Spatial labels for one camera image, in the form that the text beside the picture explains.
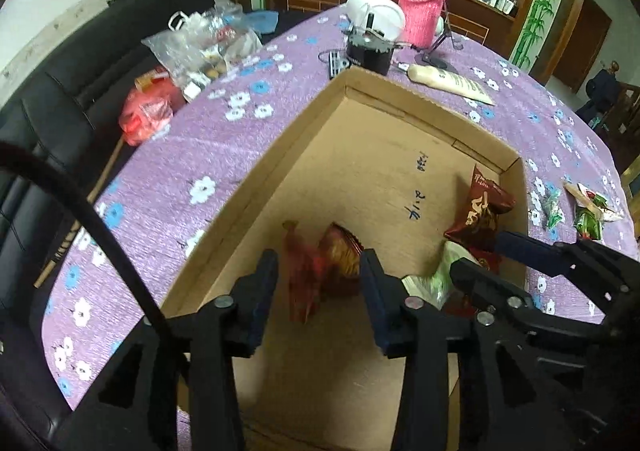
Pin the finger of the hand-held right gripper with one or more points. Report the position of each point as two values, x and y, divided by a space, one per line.
480 283
522 248

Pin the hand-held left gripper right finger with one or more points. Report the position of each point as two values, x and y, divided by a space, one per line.
377 303

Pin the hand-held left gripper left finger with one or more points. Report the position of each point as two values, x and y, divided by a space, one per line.
260 293

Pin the pale green white snack packet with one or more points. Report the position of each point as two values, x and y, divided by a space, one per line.
432 283

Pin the dark red snack packet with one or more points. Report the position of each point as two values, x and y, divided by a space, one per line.
480 211

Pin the orange red snack packet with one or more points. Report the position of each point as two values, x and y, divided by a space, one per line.
341 256

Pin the white red snack packet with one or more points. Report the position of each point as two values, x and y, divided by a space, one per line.
600 205

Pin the cardboard box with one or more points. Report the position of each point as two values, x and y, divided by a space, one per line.
360 171

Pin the small green white snack packet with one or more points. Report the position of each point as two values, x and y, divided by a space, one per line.
552 210

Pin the purple floral tablecloth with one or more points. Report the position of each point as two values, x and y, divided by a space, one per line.
210 131

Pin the dark blue bag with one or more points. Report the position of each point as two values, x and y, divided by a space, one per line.
600 91

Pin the wooden chair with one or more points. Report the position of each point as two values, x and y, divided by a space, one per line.
627 101

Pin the cream squeeze tube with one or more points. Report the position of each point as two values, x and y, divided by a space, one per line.
450 81

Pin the red plastic bag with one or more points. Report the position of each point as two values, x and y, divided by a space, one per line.
150 113

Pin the brown wooden door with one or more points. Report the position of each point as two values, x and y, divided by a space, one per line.
582 41

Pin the orange small packet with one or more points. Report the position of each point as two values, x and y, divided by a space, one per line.
150 79

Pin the small black white device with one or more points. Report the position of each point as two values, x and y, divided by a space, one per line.
337 65

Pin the black round pot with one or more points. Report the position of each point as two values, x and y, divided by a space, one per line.
367 53

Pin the clear plastic bag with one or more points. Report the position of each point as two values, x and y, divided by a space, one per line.
192 51

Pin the bottle with pink knitted sleeve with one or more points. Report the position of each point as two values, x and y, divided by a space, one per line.
420 6

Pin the blue plastic bag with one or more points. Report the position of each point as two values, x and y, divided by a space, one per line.
262 20

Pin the white round appliance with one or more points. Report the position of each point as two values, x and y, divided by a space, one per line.
375 6

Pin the black leather sofa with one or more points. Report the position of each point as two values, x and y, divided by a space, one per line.
50 96

